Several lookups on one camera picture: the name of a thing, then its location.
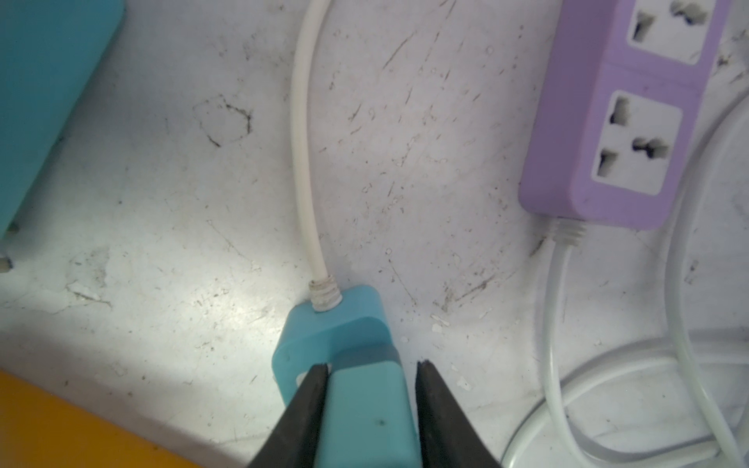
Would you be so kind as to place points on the green plug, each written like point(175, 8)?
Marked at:
point(368, 419)

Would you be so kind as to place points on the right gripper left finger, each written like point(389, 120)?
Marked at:
point(294, 440)

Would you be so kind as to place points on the orange power strip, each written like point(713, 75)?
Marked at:
point(39, 429)

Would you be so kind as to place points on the purple power strip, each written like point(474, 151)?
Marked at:
point(618, 106)

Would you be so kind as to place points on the teal triangular power strip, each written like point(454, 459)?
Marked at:
point(49, 51)

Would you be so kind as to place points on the blue power strip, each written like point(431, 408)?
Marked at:
point(357, 324)

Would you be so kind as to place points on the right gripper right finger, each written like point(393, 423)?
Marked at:
point(447, 437)

